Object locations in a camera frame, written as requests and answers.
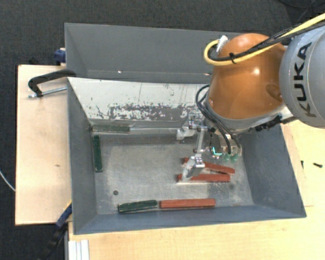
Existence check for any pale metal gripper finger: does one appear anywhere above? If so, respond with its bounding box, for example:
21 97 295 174
181 157 195 174
183 157 206 180

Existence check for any red-brown flat block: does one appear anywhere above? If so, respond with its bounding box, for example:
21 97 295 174
176 173 231 184
159 198 217 210
182 157 236 175

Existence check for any grey metal bin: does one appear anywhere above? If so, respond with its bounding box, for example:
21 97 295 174
64 22 307 235

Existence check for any dark green flat block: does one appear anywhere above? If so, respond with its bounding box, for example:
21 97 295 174
92 134 104 173
118 199 159 214

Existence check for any pale wood flat board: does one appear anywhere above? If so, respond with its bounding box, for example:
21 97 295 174
15 64 73 226

